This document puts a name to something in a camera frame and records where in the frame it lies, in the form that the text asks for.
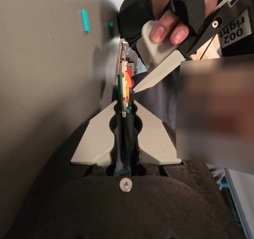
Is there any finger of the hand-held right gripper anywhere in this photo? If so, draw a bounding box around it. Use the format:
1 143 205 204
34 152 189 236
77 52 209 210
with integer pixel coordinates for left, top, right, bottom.
133 51 186 94

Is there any round colourful lego build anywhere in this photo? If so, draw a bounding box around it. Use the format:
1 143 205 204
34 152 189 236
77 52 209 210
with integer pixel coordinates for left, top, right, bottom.
117 61 136 118

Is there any person's right hand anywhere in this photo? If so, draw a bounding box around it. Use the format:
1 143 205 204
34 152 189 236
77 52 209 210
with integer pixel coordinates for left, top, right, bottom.
148 0 219 45

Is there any long teal lego plate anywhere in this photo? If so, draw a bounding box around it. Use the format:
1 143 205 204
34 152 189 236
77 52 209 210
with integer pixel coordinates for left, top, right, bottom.
81 9 91 33

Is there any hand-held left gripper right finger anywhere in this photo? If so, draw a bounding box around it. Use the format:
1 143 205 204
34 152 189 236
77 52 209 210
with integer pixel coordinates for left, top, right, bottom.
131 100 182 165

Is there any person's right forearm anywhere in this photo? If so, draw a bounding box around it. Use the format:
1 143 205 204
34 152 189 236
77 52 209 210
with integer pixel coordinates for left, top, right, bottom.
119 0 159 69

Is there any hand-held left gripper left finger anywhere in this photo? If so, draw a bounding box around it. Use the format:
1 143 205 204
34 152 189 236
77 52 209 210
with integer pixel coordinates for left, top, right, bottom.
70 100 121 167

